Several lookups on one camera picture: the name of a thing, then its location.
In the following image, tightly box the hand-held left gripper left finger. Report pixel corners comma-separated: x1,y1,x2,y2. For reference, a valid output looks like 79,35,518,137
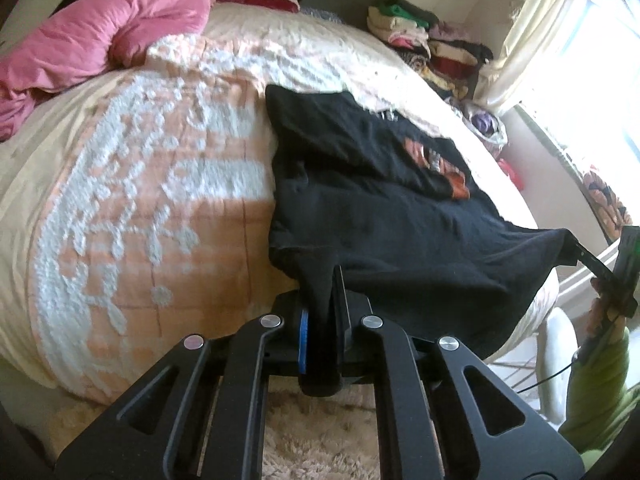
56,290,311,480

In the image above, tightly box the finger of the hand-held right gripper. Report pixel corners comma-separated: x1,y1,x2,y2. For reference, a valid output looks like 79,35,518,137
565,239,616,282

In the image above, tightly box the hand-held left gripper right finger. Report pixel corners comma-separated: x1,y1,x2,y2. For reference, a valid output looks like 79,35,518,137
332,265,586,480

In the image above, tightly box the black sweater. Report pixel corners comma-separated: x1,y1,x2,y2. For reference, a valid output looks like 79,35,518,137
264,84,583,397

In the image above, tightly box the person's right forearm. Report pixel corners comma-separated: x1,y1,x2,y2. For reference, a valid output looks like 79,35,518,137
557,327,636,456

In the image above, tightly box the pile of folded clothes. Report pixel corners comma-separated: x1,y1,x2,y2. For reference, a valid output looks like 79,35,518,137
367,0,496,106

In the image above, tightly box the person's right hand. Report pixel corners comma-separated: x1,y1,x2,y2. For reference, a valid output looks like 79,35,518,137
587,277,629,356

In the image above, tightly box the floral cushion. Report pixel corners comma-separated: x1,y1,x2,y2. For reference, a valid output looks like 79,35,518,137
580,165,633,246

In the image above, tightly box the beige fluffy rug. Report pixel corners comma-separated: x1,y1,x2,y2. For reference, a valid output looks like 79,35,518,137
50,380,551,480

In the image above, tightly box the red plastic bag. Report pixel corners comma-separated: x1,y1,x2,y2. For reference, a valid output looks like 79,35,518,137
497,157,526,191

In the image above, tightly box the patterned laundry basket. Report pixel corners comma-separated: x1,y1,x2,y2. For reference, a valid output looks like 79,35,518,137
452,100,508,158

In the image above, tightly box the purple cloth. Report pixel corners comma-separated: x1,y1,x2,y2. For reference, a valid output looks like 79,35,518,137
472,112,501,136

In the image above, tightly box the window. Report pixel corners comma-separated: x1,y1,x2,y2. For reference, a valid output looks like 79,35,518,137
515,0,640,181

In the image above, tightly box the bed with peach bedspread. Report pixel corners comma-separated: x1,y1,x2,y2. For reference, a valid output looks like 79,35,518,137
0,0,561,411

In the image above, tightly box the cream curtain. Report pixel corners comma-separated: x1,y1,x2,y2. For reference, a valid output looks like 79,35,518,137
472,0,598,116

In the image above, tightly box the blue patterned cloth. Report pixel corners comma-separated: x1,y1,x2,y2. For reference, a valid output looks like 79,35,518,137
300,5,346,23

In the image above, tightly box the red folded garment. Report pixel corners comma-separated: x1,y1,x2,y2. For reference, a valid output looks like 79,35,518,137
235,0,301,13

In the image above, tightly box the pink quilt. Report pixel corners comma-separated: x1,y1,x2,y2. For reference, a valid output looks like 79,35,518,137
0,0,216,143

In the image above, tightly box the black cable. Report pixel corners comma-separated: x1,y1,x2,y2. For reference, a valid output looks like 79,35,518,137
517,310,618,395

